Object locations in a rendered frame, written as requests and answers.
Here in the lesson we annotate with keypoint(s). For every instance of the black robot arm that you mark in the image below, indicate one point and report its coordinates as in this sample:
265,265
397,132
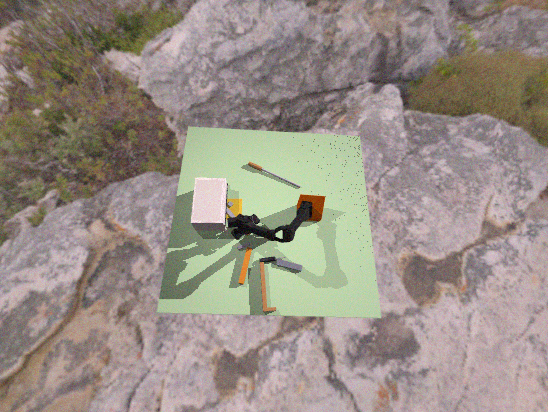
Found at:
246,224

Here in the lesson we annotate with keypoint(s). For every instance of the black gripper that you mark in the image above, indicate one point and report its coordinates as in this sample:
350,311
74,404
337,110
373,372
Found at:
238,234

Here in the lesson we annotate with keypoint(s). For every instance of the grey rod with brown handle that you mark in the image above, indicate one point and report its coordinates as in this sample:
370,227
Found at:
260,168

